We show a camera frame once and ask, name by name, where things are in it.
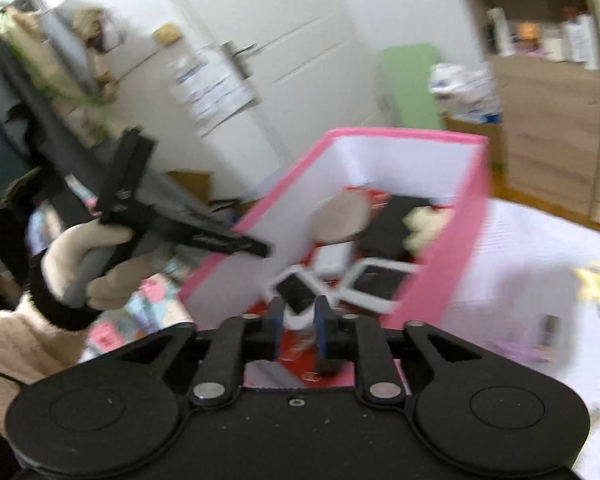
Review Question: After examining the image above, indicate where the small white framed black device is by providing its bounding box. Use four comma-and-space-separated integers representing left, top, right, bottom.
267, 269, 331, 328

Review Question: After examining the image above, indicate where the person's left hand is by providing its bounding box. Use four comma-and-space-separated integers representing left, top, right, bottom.
42, 224, 156, 311

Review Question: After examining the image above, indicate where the yellow star toy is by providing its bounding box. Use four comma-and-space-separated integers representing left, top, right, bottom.
572, 262, 600, 306

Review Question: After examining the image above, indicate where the white door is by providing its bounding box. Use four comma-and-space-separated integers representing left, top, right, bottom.
145, 0, 396, 196

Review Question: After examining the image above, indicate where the white striped bed sheet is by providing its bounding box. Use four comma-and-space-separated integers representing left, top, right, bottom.
395, 197, 600, 480

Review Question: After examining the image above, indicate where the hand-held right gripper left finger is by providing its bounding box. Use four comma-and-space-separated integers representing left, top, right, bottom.
115, 297, 287, 407

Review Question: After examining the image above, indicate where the paper sheet on door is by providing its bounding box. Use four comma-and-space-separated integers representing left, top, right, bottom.
170, 50, 256, 136

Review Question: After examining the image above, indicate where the cream soft toy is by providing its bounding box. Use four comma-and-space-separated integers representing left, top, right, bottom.
402, 205, 456, 253

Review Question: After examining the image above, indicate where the white plastic bag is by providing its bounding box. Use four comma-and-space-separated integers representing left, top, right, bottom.
427, 62, 503, 123

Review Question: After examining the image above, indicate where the tall white bottle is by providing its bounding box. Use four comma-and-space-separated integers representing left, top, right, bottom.
577, 12, 600, 71

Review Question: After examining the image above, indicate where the black square box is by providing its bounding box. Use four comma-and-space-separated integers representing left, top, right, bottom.
357, 195, 431, 261

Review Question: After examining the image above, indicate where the beige hanging bag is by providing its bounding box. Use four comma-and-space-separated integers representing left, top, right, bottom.
2, 0, 126, 106

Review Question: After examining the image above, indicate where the white spray bottle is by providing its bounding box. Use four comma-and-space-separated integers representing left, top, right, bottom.
487, 7, 513, 56

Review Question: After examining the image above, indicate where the dark hanging coat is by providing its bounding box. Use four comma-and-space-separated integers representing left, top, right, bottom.
0, 22, 96, 221

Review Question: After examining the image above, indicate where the wooden shelf cabinet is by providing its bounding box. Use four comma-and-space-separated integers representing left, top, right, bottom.
455, 0, 600, 221

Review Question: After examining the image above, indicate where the pink storage box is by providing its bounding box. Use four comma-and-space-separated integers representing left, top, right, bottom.
180, 127, 492, 391

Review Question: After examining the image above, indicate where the small white box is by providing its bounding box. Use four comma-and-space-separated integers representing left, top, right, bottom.
312, 242, 356, 278

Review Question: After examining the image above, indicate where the green board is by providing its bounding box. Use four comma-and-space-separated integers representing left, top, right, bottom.
380, 45, 446, 131

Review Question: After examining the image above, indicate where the round beige disc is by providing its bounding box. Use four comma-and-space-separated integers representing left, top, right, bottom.
310, 192, 373, 243

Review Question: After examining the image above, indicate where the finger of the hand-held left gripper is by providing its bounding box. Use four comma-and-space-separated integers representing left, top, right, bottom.
147, 210, 272, 258

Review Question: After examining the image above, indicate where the large white framed black device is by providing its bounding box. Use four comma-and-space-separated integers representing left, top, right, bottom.
340, 257, 421, 313

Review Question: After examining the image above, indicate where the person's left forearm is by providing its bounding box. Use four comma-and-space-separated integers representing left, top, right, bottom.
0, 255, 101, 441

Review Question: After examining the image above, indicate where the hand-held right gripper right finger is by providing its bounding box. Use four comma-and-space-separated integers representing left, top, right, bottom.
314, 296, 483, 405

